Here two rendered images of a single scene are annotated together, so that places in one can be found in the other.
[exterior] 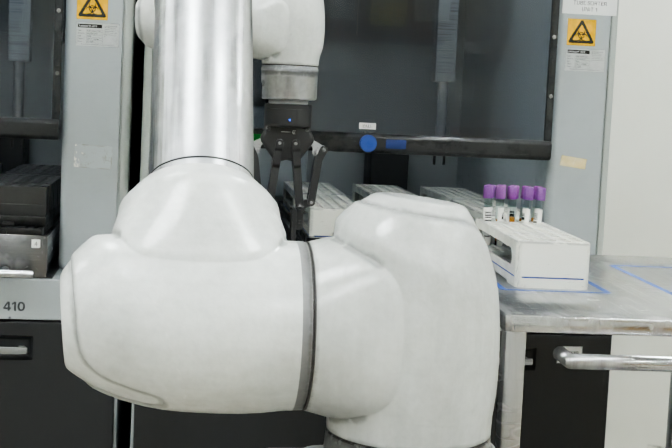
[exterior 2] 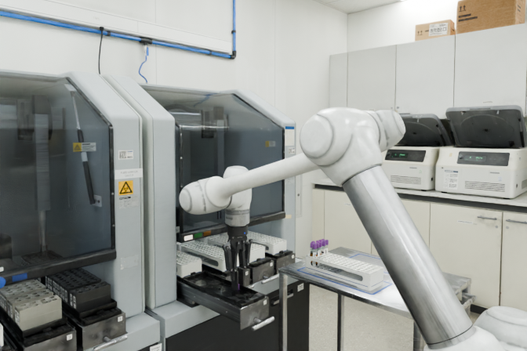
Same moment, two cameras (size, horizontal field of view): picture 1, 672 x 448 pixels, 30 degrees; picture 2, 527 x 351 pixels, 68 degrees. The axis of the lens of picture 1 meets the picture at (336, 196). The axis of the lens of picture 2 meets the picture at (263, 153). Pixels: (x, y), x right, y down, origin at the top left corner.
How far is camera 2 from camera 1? 128 cm
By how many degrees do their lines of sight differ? 40
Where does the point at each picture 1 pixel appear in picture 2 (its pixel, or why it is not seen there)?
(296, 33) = (248, 197)
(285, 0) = not seen: hidden behind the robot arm
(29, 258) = (117, 327)
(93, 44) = (127, 207)
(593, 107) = (292, 196)
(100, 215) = (134, 289)
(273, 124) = (238, 236)
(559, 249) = (378, 273)
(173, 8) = (412, 248)
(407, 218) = not seen: outside the picture
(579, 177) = (289, 221)
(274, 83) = (238, 218)
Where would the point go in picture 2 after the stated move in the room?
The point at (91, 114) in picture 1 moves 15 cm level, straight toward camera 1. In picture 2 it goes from (128, 241) to (154, 249)
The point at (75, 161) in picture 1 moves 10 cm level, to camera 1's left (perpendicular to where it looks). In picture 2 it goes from (121, 266) to (90, 273)
